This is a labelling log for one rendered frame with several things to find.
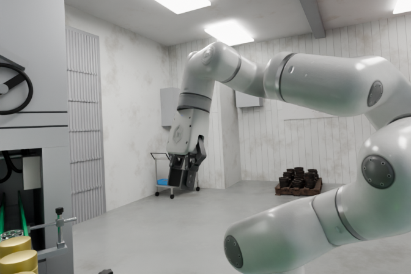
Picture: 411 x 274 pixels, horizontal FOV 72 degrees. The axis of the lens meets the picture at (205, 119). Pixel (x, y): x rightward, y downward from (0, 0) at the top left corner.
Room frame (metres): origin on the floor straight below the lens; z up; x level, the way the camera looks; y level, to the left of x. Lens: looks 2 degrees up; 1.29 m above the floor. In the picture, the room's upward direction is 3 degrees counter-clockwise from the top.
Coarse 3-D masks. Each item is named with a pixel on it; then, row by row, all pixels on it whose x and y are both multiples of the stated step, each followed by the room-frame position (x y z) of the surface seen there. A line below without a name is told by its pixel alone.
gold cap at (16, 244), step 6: (6, 240) 0.35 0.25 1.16; (12, 240) 0.35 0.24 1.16; (18, 240) 0.35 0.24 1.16; (24, 240) 0.35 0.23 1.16; (30, 240) 0.35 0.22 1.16; (0, 246) 0.33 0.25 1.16; (6, 246) 0.33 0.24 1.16; (12, 246) 0.33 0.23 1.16; (18, 246) 0.34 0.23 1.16; (24, 246) 0.34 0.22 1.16; (30, 246) 0.35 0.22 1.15; (0, 252) 0.33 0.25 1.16; (6, 252) 0.33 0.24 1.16; (12, 252) 0.33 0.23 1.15; (0, 258) 0.34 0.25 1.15
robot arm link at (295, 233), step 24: (264, 216) 0.46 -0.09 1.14; (288, 216) 0.44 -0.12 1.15; (312, 216) 0.45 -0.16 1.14; (336, 216) 0.43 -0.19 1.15; (240, 240) 0.50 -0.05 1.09; (264, 240) 0.45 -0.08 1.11; (288, 240) 0.42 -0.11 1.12; (312, 240) 0.43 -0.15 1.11; (336, 240) 0.44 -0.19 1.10; (360, 240) 0.42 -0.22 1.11; (240, 264) 0.51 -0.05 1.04; (264, 264) 0.46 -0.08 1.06; (288, 264) 0.43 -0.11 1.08
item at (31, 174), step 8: (24, 160) 1.29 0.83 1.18; (32, 160) 1.31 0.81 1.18; (24, 168) 1.29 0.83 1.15; (32, 168) 1.31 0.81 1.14; (24, 176) 1.29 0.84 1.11; (32, 176) 1.31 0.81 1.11; (40, 176) 1.33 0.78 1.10; (24, 184) 1.29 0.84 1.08; (32, 184) 1.31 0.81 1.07; (40, 184) 1.33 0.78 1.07
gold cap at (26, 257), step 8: (8, 256) 0.30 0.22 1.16; (16, 256) 0.30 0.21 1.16; (24, 256) 0.30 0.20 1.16; (32, 256) 0.30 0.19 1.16; (0, 264) 0.29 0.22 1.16; (8, 264) 0.29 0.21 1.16; (16, 264) 0.29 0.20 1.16; (24, 264) 0.29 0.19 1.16; (32, 264) 0.30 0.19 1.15; (0, 272) 0.29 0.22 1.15; (8, 272) 0.29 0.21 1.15; (16, 272) 0.29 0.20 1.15
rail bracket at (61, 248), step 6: (60, 210) 1.09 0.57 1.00; (60, 216) 1.10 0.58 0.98; (54, 222) 1.09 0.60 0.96; (60, 222) 1.09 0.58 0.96; (66, 222) 1.11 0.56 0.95; (30, 228) 1.04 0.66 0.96; (36, 228) 1.05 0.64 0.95; (60, 228) 1.10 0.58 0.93; (60, 234) 1.10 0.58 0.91; (60, 240) 1.09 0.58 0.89; (60, 246) 1.09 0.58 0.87; (66, 246) 1.10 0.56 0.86; (42, 252) 1.06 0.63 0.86; (48, 252) 1.06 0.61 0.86; (54, 252) 1.07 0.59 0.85; (60, 252) 1.08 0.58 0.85; (66, 252) 1.09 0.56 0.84; (42, 258) 1.05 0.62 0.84
